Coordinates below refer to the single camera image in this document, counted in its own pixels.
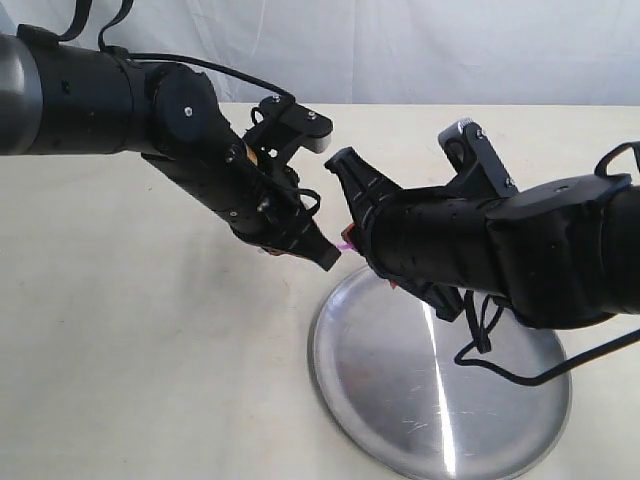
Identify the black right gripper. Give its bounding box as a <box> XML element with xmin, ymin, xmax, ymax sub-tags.
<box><xmin>324</xmin><ymin>147</ymin><xmax>500</xmax><ymax>320</ymax></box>

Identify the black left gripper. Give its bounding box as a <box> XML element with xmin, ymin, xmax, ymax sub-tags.
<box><xmin>219</xmin><ymin>134</ymin><xmax>341</xmax><ymax>271</ymax></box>

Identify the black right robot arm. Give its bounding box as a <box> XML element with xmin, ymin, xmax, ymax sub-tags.
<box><xmin>326</xmin><ymin>143</ymin><xmax>639</xmax><ymax>330</ymax></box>

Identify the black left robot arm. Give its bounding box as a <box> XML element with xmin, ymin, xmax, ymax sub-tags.
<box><xmin>1</xmin><ymin>26</ymin><xmax>340</xmax><ymax>269</ymax></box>

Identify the round steel plate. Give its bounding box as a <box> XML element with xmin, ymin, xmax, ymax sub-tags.
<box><xmin>308</xmin><ymin>268</ymin><xmax>572</xmax><ymax>479</ymax></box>

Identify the white backdrop cloth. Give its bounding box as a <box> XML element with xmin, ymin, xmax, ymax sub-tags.
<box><xmin>0</xmin><ymin>0</ymin><xmax>640</xmax><ymax>107</ymax></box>

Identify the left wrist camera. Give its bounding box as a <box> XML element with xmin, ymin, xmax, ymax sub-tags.
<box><xmin>243</xmin><ymin>95</ymin><xmax>334</xmax><ymax>171</ymax></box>

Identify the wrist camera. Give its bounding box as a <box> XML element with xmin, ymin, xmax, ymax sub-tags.
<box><xmin>243</xmin><ymin>95</ymin><xmax>334</xmax><ymax>171</ymax></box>
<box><xmin>437</xmin><ymin>118</ymin><xmax>519</xmax><ymax>199</ymax></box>

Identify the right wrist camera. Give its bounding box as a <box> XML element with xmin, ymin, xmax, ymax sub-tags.
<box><xmin>437</xmin><ymin>118</ymin><xmax>519</xmax><ymax>199</ymax></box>

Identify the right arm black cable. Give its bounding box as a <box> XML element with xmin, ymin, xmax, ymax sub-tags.
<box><xmin>452</xmin><ymin>289</ymin><xmax>640</xmax><ymax>387</ymax></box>

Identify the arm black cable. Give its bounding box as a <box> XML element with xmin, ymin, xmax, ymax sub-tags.
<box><xmin>452</xmin><ymin>289</ymin><xmax>640</xmax><ymax>387</ymax></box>
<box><xmin>59</xmin><ymin>0</ymin><xmax>296</xmax><ymax>101</ymax></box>

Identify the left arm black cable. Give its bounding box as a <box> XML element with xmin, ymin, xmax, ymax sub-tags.
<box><xmin>59</xmin><ymin>0</ymin><xmax>296</xmax><ymax>101</ymax></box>

